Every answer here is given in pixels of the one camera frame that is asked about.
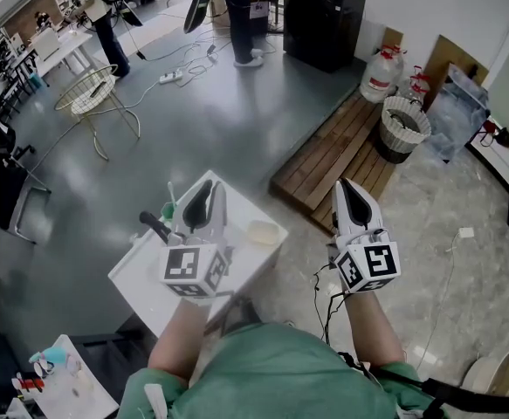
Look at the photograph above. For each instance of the round white tub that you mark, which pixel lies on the round white tub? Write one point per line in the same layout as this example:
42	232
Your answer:
492	373

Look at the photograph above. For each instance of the white square plastic container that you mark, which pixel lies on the white square plastic container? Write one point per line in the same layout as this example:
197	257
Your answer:
263	232

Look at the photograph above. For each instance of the person's dark trousers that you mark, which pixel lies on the person's dark trousers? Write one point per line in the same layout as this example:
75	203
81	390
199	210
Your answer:
241	317

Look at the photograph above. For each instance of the white woven basket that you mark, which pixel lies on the white woven basket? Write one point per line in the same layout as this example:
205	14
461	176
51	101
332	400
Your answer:
402	129

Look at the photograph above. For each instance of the black oval board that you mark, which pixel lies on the black oval board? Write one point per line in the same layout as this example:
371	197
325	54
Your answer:
196	10

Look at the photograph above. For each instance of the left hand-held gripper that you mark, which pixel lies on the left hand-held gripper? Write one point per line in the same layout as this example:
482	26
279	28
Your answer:
188	264

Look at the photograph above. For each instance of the plain clear water jug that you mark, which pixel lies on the plain clear water jug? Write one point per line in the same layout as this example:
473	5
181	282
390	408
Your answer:
413	87

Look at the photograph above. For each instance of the black bag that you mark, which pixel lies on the black bag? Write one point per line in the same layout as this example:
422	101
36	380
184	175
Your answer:
507	137

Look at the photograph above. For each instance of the black faucet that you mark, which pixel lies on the black faucet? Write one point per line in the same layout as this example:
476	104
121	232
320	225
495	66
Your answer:
153	225

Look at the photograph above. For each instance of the person's left forearm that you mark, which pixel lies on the person's left forearm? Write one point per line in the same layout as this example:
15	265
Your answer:
180	338

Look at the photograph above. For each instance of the white washbasin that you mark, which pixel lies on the white washbasin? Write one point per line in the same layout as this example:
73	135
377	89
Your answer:
254	269

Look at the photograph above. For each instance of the person's right forearm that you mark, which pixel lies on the person's right forearm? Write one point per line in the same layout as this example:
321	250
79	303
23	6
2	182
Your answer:
372	325

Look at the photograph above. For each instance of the white ledge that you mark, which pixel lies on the white ledge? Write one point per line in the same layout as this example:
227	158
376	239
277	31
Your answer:
503	164

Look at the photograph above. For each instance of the white table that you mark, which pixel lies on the white table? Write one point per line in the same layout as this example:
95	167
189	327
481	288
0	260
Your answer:
62	48

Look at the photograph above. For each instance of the red label water jug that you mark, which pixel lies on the red label water jug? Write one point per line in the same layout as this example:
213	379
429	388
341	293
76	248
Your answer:
380	77

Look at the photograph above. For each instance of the green white toothbrush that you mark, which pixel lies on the green white toothbrush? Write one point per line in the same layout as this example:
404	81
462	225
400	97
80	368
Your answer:
171	192

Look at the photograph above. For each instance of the white tray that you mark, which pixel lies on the white tray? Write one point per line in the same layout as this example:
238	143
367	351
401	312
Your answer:
70	382

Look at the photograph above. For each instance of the red bag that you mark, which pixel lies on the red bag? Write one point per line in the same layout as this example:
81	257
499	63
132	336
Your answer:
490	131

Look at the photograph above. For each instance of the black cabinet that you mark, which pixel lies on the black cabinet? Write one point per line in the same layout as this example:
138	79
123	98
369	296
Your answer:
105	356

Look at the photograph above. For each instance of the green cup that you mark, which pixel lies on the green cup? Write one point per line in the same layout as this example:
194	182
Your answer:
167	211

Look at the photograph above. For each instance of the white power strip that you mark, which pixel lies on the white power strip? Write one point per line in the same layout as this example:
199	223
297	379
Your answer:
170	77

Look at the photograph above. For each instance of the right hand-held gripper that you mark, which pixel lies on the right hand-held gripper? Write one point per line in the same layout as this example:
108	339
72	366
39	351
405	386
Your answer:
369	262

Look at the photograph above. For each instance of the cardboard box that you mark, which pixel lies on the cardboard box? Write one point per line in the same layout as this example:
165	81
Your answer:
446	55

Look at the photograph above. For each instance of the white charger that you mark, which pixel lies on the white charger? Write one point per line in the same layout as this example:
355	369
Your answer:
466	232

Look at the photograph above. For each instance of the wooden slat platform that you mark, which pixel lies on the wooden slat platform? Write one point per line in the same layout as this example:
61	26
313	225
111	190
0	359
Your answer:
337	160

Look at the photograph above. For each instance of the black washing machine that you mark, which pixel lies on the black washing machine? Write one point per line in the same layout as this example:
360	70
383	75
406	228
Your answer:
324	20

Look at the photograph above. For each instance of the person's green shirt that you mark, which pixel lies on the person's green shirt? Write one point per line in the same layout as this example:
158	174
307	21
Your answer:
280	373

